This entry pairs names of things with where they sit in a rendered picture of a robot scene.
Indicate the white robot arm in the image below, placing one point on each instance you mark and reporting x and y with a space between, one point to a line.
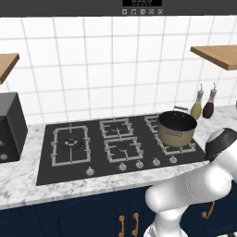
197 185

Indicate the black gas hob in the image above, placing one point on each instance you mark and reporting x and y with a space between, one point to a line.
92 151

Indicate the silver hob knob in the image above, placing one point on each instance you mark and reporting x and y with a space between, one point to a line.
122 167
139 164
172 159
156 161
90 171

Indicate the tan cooking pot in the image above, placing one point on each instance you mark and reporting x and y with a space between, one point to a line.
176 131

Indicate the yellow oil bottle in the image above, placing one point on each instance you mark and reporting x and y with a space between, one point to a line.
196 108

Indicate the dark red vinegar bottle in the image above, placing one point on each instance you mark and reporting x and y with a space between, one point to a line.
209 108

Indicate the navy cupboard door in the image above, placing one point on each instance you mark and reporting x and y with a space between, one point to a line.
213 216
140 213
77 216

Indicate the black toaster oven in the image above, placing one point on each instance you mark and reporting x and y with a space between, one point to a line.
10 126

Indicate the black range hood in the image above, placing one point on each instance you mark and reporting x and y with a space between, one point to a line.
92 7

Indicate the wooden wall shelf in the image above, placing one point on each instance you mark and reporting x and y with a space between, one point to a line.
6 64
217 55

